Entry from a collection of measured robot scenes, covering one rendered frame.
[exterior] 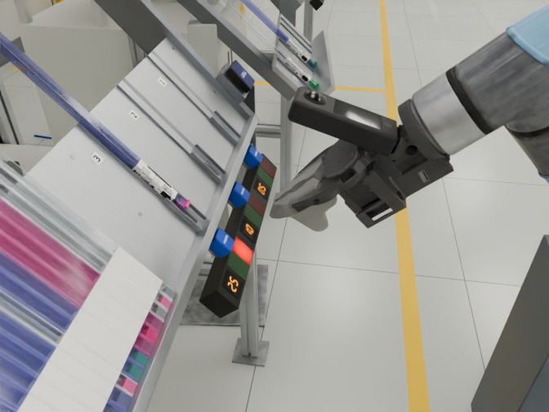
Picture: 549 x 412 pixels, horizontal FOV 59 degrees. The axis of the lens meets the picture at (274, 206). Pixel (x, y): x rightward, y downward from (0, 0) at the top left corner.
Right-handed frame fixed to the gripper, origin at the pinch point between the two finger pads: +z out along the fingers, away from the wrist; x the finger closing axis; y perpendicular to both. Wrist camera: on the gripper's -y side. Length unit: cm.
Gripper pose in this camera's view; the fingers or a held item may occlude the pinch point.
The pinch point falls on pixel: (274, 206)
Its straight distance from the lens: 59.7
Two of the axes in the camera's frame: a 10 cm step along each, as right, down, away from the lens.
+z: -7.2, 4.7, 5.0
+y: 6.7, 6.4, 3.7
